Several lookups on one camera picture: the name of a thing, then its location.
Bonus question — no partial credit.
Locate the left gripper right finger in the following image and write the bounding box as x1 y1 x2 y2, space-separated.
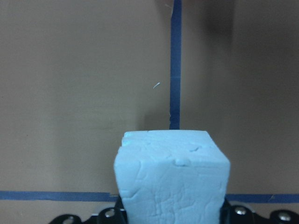
221 198 299 224

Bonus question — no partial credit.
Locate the light blue foam block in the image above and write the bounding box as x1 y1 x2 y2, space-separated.
114 130 230 224

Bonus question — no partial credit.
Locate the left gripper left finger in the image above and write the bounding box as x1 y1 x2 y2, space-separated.
50 198 128 224

